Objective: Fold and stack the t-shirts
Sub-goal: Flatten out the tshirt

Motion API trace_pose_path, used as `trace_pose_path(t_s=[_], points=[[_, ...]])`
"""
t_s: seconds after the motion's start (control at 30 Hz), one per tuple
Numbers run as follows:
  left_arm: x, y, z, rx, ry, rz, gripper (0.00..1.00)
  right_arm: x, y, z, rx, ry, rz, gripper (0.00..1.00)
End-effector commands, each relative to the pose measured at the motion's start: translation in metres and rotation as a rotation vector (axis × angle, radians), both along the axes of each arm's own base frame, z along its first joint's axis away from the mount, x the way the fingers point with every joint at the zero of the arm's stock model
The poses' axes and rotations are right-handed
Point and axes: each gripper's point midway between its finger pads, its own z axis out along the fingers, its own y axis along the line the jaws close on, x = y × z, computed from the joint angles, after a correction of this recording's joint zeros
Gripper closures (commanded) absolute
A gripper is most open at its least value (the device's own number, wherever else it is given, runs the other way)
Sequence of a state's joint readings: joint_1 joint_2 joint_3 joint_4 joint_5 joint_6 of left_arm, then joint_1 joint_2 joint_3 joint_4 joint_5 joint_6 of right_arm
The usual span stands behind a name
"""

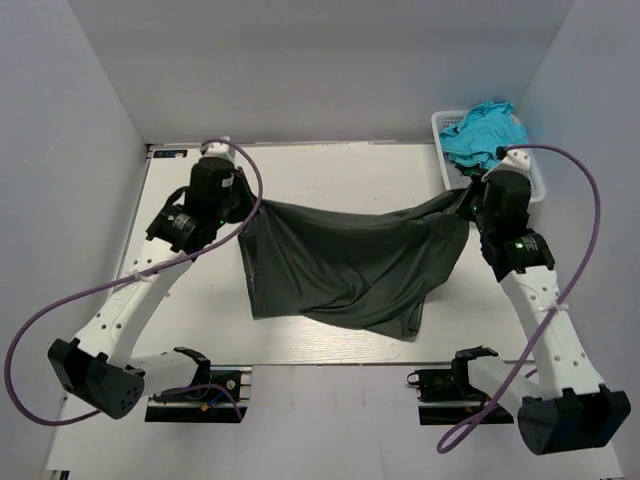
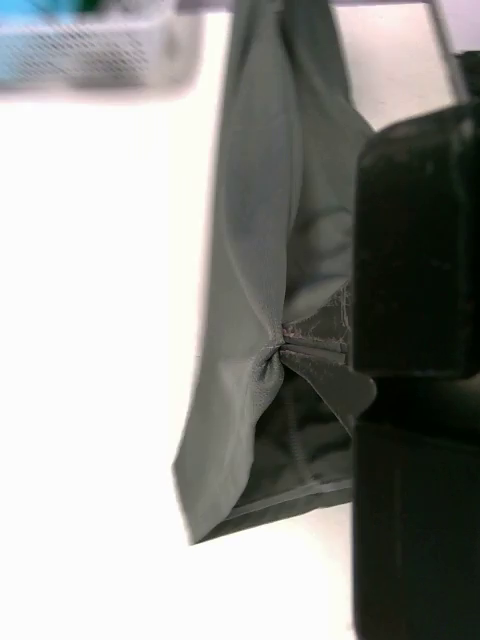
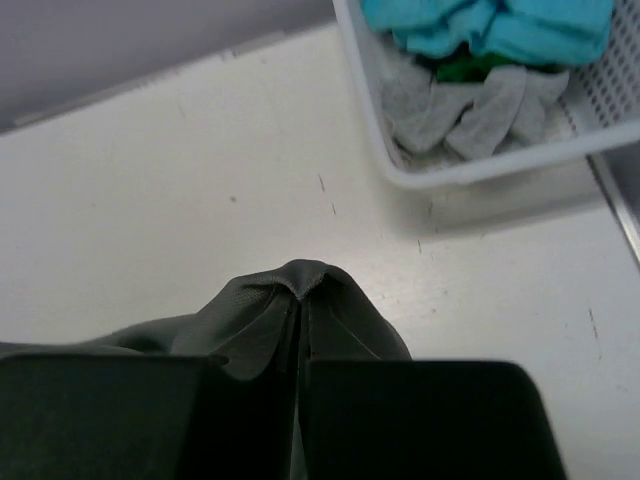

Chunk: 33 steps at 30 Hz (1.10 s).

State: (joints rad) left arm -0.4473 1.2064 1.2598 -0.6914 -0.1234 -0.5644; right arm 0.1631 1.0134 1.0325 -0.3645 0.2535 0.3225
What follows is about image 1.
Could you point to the blue table label sticker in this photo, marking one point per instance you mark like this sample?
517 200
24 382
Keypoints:
170 153

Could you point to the green garment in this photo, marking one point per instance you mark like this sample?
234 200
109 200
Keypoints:
474 172

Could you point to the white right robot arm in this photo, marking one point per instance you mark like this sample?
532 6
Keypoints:
558 400

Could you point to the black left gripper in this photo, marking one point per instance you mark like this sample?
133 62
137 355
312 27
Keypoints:
250 201

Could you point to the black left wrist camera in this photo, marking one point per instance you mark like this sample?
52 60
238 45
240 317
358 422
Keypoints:
211 179

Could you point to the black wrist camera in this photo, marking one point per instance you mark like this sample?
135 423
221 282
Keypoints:
508 191
211 179

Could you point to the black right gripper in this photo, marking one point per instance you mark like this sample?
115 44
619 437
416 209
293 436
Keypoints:
478 183

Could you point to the cyan t-shirt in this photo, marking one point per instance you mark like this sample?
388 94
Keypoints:
472 142

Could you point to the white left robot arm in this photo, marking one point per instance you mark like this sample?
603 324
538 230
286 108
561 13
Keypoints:
97 365

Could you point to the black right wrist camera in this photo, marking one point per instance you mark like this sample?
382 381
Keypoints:
508 191

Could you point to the dark grey t-shirt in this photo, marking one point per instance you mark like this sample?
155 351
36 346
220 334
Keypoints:
354 271

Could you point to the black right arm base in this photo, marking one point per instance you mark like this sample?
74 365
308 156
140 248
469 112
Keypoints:
442 399

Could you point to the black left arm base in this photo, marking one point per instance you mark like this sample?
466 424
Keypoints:
224 400

